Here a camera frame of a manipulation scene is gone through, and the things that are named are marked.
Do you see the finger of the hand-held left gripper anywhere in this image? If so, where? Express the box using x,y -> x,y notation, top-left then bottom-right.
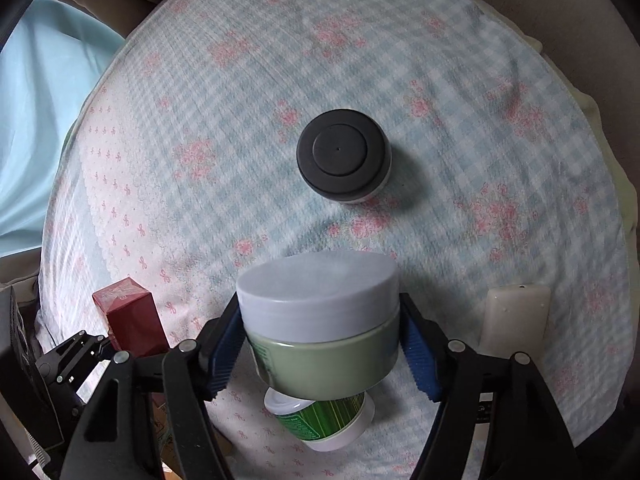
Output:
36,330 -> 117,401

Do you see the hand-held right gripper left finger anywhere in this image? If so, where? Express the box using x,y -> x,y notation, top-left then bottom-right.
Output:
59,294 -> 249,480

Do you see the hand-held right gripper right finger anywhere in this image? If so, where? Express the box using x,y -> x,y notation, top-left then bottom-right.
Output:
398,292 -> 581,480

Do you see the green jar with grey lid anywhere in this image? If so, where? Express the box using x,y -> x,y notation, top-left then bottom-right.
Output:
236,251 -> 401,402

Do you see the red box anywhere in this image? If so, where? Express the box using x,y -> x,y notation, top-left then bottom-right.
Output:
92,278 -> 171,353

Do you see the cardboard box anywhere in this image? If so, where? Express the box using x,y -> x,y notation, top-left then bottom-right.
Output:
150,394 -> 187,480

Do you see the white rectangular bottle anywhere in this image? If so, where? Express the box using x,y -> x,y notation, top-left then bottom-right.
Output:
479,284 -> 552,357

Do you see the green striped white bottle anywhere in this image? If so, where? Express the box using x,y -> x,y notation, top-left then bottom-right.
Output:
263,388 -> 376,453

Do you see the black lidded jar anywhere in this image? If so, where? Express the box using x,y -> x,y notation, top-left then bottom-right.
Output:
295,109 -> 392,205

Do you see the light blue cloth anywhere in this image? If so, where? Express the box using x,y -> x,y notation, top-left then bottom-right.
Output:
0,0 -> 126,260

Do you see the checked floral blanket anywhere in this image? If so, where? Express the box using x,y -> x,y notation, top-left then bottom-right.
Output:
34,0 -> 632,480

